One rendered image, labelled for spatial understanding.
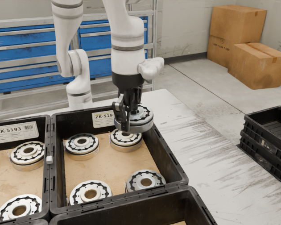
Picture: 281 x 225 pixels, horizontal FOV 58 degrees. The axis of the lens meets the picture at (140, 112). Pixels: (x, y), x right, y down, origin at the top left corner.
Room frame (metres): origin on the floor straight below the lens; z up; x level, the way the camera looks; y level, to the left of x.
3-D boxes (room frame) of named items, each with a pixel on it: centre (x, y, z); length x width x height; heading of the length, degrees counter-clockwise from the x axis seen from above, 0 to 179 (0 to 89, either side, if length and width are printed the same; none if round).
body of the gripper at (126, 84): (0.54, 0.03, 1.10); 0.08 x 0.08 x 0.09
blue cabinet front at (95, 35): (2.54, 0.25, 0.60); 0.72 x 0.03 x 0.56; 114
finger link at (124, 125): (0.51, 0.04, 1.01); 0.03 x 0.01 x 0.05; 159
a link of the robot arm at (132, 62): (0.54, 0.01, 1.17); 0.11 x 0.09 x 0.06; 69
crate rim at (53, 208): (0.55, 0.09, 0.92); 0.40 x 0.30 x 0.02; 16
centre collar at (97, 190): (0.43, 0.12, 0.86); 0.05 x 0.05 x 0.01
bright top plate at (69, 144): (0.64, 0.18, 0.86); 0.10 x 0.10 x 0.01
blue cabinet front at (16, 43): (2.22, 0.98, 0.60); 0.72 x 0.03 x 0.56; 114
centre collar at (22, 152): (0.59, 0.33, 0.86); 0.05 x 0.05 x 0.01
